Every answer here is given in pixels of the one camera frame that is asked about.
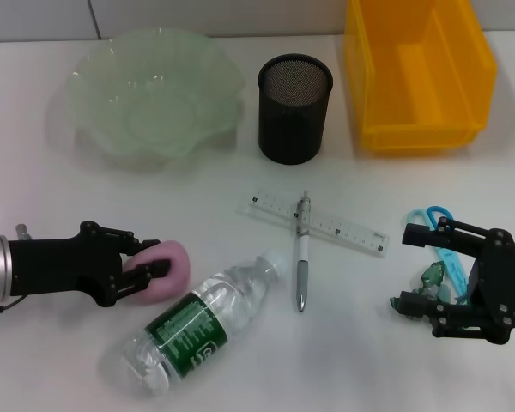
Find pink peach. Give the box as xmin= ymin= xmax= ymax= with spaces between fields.
xmin=122 ymin=239 xmax=193 ymax=306

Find transparent plastic ruler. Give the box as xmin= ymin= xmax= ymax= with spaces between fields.
xmin=245 ymin=186 xmax=390 ymax=258

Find black mesh pen holder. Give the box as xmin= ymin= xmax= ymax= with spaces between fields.
xmin=257 ymin=53 xmax=335 ymax=166

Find green glass fruit plate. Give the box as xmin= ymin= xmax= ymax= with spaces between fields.
xmin=46 ymin=26 xmax=248 ymax=173

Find green plastic wrapper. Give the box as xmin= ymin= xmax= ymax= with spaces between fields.
xmin=389 ymin=261 xmax=451 ymax=321

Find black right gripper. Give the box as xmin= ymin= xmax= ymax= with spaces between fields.
xmin=397 ymin=216 xmax=515 ymax=344

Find clear green-label water bottle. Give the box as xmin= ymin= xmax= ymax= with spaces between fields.
xmin=122 ymin=251 xmax=289 ymax=390

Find thin black left gripper cable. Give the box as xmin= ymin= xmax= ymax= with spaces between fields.
xmin=0 ymin=298 xmax=25 ymax=315

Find white grey ballpoint pen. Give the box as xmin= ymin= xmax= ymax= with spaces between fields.
xmin=292 ymin=188 xmax=314 ymax=313

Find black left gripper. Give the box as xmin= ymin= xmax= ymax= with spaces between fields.
xmin=8 ymin=221 xmax=172 ymax=308

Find yellow plastic bin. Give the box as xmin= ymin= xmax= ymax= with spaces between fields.
xmin=342 ymin=0 xmax=498 ymax=151

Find blue scissors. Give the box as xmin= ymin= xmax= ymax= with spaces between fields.
xmin=401 ymin=205 xmax=472 ymax=306

